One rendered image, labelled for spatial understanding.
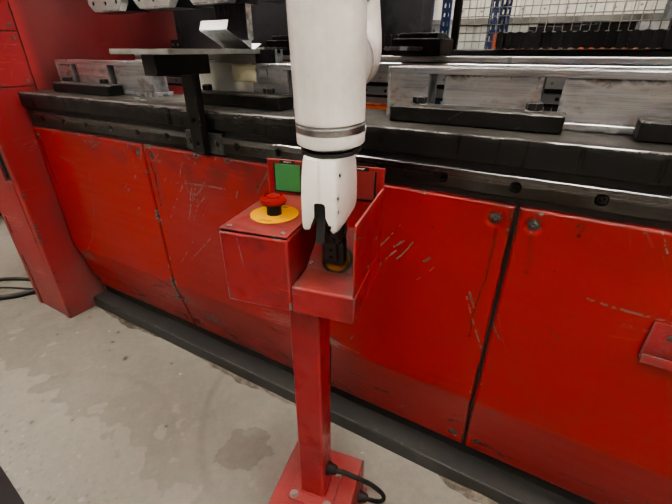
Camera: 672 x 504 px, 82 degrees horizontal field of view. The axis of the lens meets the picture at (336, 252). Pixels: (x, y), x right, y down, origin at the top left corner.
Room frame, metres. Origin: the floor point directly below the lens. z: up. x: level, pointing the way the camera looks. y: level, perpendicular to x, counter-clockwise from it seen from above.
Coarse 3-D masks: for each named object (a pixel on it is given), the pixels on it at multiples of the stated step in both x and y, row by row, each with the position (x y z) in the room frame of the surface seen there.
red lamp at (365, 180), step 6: (360, 174) 0.58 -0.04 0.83; (366, 174) 0.58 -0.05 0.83; (372, 174) 0.57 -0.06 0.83; (360, 180) 0.58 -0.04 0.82; (366, 180) 0.58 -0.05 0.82; (372, 180) 0.57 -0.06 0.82; (360, 186) 0.58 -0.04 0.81; (366, 186) 0.58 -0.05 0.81; (372, 186) 0.57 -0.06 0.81; (360, 192) 0.58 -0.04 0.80; (366, 192) 0.58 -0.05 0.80; (372, 192) 0.57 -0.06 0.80; (360, 198) 0.58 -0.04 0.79; (366, 198) 0.58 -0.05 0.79; (372, 198) 0.57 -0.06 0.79
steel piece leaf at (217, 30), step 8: (200, 24) 1.03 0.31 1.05; (208, 24) 1.02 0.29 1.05; (216, 24) 1.00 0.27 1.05; (224, 24) 0.99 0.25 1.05; (208, 32) 1.02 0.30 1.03; (216, 32) 1.01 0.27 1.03; (224, 32) 1.00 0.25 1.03; (216, 40) 1.06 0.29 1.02; (224, 40) 1.04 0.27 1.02; (232, 40) 1.03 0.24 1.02; (240, 40) 1.02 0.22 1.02; (232, 48) 1.08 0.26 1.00; (240, 48) 1.07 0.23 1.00; (248, 48) 1.05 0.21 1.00
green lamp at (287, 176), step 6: (276, 168) 0.62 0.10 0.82; (282, 168) 0.62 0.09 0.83; (288, 168) 0.62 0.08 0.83; (294, 168) 0.61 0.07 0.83; (276, 174) 0.62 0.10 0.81; (282, 174) 0.62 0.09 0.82; (288, 174) 0.62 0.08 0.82; (294, 174) 0.61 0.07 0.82; (276, 180) 0.62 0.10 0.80; (282, 180) 0.62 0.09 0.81; (288, 180) 0.62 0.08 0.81; (294, 180) 0.61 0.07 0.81; (276, 186) 0.63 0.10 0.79; (282, 186) 0.62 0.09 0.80; (288, 186) 0.62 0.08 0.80; (294, 186) 0.61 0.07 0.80; (300, 186) 0.61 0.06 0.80
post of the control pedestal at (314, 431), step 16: (304, 320) 0.50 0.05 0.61; (320, 320) 0.50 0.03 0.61; (304, 336) 0.50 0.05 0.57; (320, 336) 0.50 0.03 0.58; (304, 352) 0.51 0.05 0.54; (320, 352) 0.50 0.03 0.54; (304, 368) 0.51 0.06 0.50; (320, 368) 0.50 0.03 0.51; (304, 384) 0.51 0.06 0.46; (320, 384) 0.50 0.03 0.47; (304, 400) 0.51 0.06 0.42; (320, 400) 0.50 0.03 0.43; (304, 416) 0.51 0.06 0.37; (320, 416) 0.50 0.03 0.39; (304, 432) 0.51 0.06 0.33; (320, 432) 0.50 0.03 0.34; (304, 448) 0.51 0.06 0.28; (320, 448) 0.50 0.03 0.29; (304, 464) 0.51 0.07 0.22; (320, 464) 0.50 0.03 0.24; (304, 480) 0.51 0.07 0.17; (320, 480) 0.50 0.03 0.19; (320, 496) 0.50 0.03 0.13
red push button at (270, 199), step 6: (264, 198) 0.53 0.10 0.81; (270, 198) 0.52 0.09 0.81; (276, 198) 0.52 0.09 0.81; (282, 198) 0.53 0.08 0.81; (264, 204) 0.52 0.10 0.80; (270, 204) 0.52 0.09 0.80; (276, 204) 0.52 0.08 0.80; (282, 204) 0.52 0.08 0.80; (270, 210) 0.53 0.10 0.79; (276, 210) 0.53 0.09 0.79
